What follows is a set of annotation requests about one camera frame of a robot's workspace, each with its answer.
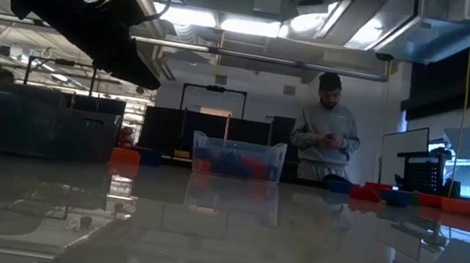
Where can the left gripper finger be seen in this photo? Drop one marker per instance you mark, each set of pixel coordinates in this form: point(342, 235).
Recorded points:
point(126, 66)
point(145, 55)

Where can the dark grey translucent bin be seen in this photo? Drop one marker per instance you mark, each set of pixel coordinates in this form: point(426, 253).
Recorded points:
point(37, 130)

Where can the small orange toy block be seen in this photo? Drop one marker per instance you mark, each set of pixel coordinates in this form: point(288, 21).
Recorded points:
point(202, 165)

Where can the small blue toy block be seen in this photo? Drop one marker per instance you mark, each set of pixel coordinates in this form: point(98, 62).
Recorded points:
point(273, 173)
point(226, 165)

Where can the small red toy block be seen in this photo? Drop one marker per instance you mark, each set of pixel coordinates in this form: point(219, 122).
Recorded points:
point(260, 172)
point(251, 162)

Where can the long orange toy block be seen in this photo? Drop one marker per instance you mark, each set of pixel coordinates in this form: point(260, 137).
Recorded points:
point(461, 206)
point(124, 156)

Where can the ceiling light panel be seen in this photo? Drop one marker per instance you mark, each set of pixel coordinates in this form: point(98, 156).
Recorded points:
point(250, 26)
point(186, 15)

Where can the black partition panels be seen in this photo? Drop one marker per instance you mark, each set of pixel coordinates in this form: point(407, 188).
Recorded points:
point(163, 131)

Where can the long blue toy block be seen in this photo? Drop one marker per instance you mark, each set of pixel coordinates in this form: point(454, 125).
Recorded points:
point(395, 197)
point(150, 157)
point(339, 186)

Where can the horizontal ceiling pipe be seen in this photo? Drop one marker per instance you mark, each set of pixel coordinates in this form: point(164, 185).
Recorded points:
point(249, 55)

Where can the person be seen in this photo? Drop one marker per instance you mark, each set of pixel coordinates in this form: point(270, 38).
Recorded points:
point(326, 120)
point(3, 76)

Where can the clear plastic bin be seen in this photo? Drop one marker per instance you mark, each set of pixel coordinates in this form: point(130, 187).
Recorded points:
point(239, 147)

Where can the grey ceiling box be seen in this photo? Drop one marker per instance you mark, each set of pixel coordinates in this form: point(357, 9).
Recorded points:
point(268, 0)

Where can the long red toy block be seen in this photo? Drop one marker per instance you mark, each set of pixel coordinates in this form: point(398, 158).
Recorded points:
point(379, 185)
point(426, 199)
point(364, 193)

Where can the whiteboard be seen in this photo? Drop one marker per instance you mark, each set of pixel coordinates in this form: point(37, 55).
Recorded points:
point(403, 148)

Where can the long green toy block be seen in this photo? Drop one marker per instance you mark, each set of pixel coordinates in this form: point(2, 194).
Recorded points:
point(412, 199)

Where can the black perforated cart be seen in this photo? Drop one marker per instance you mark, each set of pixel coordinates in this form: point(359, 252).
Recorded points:
point(425, 175)

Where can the black frame stand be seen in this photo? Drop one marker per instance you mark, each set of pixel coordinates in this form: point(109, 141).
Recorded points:
point(64, 62)
point(215, 88)

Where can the silver rectangular duct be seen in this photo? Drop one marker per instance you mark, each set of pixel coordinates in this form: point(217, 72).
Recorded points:
point(366, 17)

